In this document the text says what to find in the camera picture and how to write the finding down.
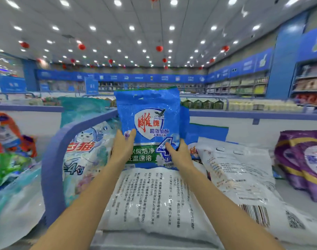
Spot person's right hand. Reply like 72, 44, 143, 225
165, 139, 197, 178

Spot person's left hand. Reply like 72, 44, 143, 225
111, 128, 138, 170

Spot grey metal shelf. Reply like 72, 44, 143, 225
0, 104, 317, 250

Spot person's right forearm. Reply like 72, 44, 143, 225
179, 166, 284, 250

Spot row of green boxes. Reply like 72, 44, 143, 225
23, 96, 225, 110

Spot small blue hanging sign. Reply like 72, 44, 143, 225
84, 75, 99, 95

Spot row of cream containers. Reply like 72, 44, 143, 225
229, 100, 305, 113

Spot rows of small red lanterns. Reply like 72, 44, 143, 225
20, 41, 230, 69

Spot large blue hanging sign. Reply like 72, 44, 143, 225
0, 75, 26, 93

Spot blue pillar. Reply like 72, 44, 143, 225
266, 13, 307, 99

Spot rows of round ceiling lights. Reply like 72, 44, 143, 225
0, 0, 305, 66

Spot blue wall sign band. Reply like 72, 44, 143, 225
36, 69, 207, 84

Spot wall shelf of detergent bottles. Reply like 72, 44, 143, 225
208, 62, 317, 107

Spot blue wall shelving unit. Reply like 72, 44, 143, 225
206, 26, 317, 107

